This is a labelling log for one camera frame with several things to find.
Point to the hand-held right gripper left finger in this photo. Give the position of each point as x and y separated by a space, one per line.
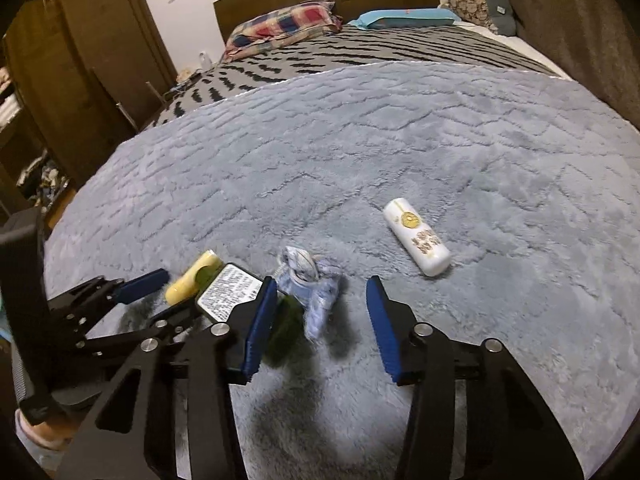
260 330

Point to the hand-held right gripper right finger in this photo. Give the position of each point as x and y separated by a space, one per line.
385 330

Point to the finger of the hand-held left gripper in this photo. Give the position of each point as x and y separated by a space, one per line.
145 282
120 335

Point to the small yellow bottle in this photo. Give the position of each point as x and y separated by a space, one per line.
186 284

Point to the green bottle with white label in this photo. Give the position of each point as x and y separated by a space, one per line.
227 292

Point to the blue white wrapper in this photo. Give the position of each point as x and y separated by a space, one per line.
320 295

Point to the person's left forearm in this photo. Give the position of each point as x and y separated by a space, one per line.
37 430

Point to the white tube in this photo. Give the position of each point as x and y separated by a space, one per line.
420 242

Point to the stacks of folded clothes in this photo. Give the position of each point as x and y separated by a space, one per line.
45 175

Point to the grey fleece blanket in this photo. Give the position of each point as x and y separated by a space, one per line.
400 135

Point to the small white bottle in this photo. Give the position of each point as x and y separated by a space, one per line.
202 58

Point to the wooden wardrobe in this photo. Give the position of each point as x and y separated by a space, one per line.
100 35

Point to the grey black striped blanket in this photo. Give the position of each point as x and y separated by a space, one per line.
350 45

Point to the plaid pillow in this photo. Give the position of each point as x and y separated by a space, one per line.
285 25

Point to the blue pillow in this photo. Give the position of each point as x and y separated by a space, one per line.
405 17

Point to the white bed sheet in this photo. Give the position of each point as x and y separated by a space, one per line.
520 45

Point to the grey patterned cushion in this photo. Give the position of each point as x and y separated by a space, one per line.
500 10

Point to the brown curtain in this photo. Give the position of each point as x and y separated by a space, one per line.
575 20

